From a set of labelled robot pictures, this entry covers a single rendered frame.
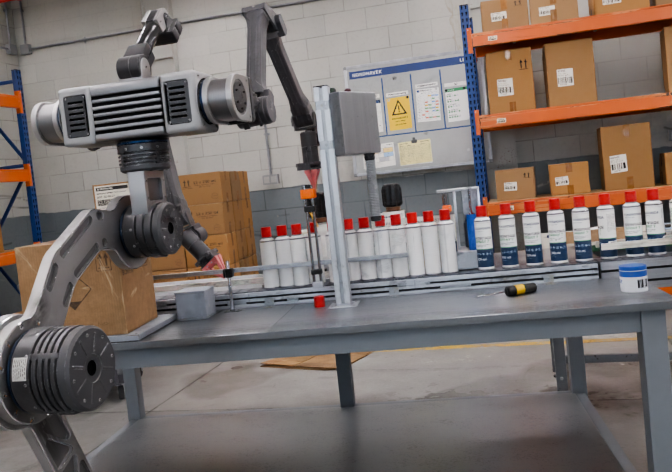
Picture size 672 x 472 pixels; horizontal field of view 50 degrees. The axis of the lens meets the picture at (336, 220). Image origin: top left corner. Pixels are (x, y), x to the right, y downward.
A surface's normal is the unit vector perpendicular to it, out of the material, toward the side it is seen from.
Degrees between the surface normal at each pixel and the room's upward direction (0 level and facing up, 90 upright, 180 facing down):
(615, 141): 89
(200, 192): 90
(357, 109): 90
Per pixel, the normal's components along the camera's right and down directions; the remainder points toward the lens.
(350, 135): 0.73, -0.04
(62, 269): 0.96, -0.09
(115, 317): -0.11, 0.07
